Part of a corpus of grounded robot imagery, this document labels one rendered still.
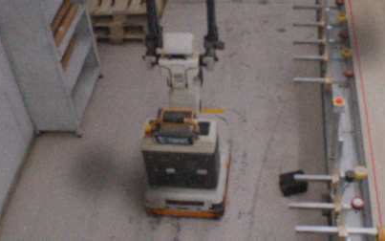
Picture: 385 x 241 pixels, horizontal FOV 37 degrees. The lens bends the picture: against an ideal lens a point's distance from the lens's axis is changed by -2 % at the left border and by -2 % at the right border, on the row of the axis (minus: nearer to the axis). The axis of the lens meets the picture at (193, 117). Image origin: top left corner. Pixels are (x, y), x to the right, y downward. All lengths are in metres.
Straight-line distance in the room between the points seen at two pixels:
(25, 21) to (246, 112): 2.16
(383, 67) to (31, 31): 2.77
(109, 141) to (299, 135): 1.72
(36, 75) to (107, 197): 1.20
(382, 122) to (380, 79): 0.46
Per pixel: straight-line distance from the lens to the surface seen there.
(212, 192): 4.43
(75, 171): 5.17
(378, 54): 4.71
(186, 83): 4.13
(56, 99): 5.20
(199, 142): 4.06
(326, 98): 4.55
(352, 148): 4.30
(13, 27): 4.83
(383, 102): 4.27
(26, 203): 5.08
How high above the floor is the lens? 3.70
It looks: 43 degrees down
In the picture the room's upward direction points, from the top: 7 degrees counter-clockwise
